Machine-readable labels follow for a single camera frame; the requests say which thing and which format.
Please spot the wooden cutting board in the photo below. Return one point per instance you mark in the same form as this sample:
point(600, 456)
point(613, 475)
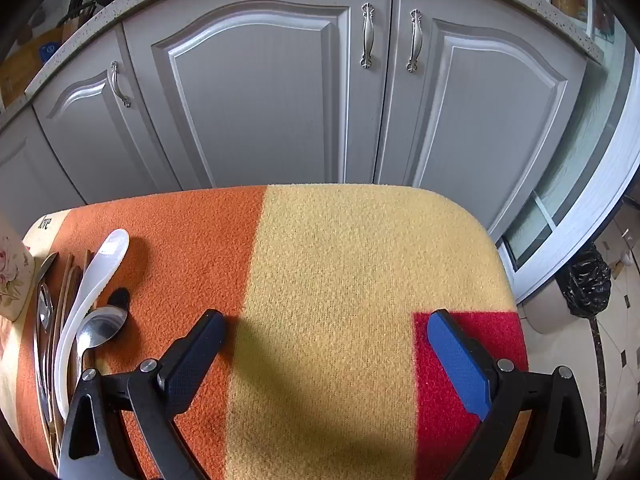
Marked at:
point(25, 60)

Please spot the teal-topped white utensil holder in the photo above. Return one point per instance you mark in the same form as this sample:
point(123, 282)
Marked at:
point(12, 270)

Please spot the blue white packet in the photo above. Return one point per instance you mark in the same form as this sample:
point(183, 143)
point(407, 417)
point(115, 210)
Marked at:
point(47, 52)

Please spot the orange yellow red printed blanket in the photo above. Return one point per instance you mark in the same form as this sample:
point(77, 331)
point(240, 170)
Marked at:
point(325, 285)

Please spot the metal spoon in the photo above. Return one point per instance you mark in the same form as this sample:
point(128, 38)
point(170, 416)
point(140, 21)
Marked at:
point(102, 327)
point(46, 265)
point(45, 310)

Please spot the bin with black bag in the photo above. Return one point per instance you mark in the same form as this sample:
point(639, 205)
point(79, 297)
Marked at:
point(585, 285)

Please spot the wooden knife block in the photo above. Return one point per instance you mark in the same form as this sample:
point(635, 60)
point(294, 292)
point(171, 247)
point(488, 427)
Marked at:
point(75, 10)

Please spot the white plastic spoon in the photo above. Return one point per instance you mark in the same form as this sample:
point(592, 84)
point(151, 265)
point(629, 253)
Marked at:
point(112, 247)

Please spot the speckled stone countertop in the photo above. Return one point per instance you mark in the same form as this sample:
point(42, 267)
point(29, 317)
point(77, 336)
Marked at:
point(560, 20)

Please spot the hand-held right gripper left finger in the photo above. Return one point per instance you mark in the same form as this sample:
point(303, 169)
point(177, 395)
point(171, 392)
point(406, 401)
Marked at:
point(200, 350)

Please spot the white framed glass door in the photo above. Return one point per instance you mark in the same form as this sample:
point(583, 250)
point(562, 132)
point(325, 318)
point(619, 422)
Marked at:
point(590, 170)

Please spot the grey cabinet door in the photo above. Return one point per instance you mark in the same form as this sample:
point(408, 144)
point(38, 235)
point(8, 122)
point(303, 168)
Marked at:
point(260, 100)
point(490, 125)
point(30, 170)
point(100, 140)

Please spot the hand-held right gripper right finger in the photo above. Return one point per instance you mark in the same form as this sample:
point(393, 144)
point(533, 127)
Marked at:
point(457, 365)

